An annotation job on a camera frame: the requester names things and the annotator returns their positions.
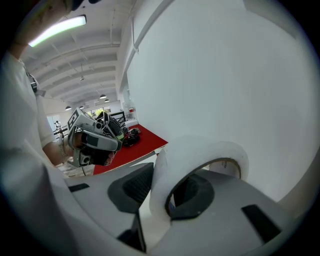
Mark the person's head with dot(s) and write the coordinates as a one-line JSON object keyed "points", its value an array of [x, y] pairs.
{"points": [[37, 22]]}

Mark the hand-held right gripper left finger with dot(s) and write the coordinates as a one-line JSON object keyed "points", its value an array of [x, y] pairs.
{"points": [[100, 200]]}

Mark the white roll of tape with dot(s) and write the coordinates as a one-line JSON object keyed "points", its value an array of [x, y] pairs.
{"points": [[175, 150]]}

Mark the person's left forearm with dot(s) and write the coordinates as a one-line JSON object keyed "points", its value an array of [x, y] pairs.
{"points": [[53, 153]]}

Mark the black metal railing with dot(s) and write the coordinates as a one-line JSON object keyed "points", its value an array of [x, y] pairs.
{"points": [[118, 117]]}

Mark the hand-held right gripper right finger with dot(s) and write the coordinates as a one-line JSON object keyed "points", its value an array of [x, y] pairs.
{"points": [[225, 225]]}

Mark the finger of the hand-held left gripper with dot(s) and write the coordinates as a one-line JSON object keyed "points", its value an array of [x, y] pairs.
{"points": [[107, 143]]}

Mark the red table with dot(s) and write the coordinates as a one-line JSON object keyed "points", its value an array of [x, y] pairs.
{"points": [[147, 142]]}

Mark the black and green bag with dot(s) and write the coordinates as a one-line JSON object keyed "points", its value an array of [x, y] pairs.
{"points": [[115, 127]]}

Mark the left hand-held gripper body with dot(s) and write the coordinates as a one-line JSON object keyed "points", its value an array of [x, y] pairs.
{"points": [[75, 120]]}

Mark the person's left hand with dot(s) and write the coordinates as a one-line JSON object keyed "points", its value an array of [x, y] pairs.
{"points": [[110, 158]]}

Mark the person's white shirt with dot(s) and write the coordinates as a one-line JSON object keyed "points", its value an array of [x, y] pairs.
{"points": [[20, 125]]}

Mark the fluorescent ceiling tube light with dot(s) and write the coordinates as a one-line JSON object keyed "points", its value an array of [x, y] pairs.
{"points": [[57, 30]]}

